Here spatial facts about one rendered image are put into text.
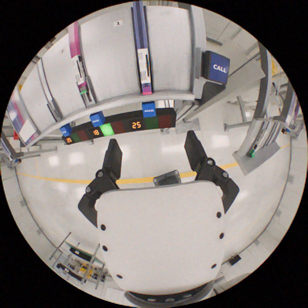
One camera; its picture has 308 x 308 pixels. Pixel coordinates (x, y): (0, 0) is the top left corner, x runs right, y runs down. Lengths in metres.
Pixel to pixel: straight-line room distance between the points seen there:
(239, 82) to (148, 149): 0.81
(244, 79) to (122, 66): 0.35
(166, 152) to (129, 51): 0.83
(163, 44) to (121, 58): 0.07
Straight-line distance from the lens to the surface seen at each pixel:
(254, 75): 0.37
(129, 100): 0.17
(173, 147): 0.90
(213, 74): 0.16
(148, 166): 0.90
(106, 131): 0.26
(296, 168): 7.67
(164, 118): 0.23
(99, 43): 0.20
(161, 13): 0.21
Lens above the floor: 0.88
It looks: 84 degrees down
